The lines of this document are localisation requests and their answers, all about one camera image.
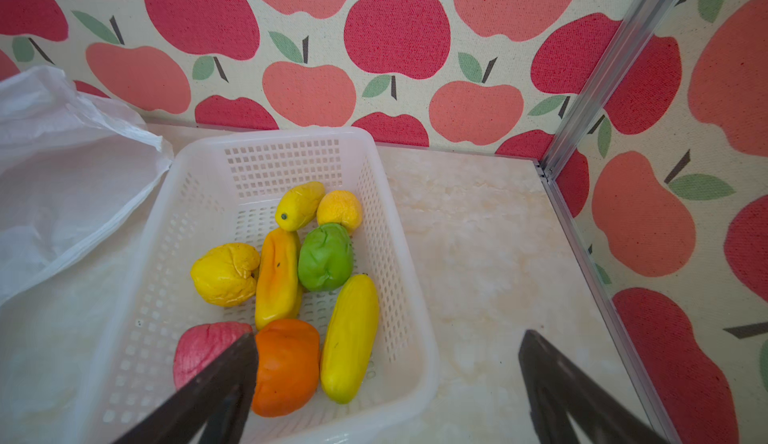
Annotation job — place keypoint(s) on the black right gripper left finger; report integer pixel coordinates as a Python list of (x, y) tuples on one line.
[(212, 408)]

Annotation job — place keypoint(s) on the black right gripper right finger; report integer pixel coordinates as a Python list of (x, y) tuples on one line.
[(561, 395)]

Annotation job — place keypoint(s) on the red toy apple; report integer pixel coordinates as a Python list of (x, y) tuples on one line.
[(201, 345)]

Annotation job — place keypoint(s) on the orange toy fruit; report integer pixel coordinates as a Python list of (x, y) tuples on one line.
[(288, 367)]

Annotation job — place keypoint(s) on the yellow toy pear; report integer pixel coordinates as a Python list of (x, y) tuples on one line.
[(225, 275)]

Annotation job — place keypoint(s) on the yellow toy lemon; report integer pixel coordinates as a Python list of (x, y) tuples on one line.
[(350, 339)]

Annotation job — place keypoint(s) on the green toy fruit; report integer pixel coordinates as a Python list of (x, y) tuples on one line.
[(326, 259)]

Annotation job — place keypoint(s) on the small yellow toy banana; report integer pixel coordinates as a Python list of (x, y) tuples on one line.
[(298, 207)]

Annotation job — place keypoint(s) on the white plastic bag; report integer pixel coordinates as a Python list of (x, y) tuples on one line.
[(74, 167)]

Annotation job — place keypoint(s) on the white plastic mesh basket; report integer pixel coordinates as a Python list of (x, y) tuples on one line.
[(225, 190)]

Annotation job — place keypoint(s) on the aluminium frame post right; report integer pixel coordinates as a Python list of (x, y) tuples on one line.
[(634, 33)]

